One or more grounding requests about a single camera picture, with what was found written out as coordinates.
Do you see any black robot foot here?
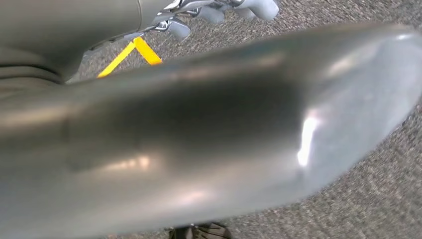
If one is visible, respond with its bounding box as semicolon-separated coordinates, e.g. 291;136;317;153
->
169;222;232;239

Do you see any yellow floor tape marking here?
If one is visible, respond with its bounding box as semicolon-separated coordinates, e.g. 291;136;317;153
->
96;35;164;79

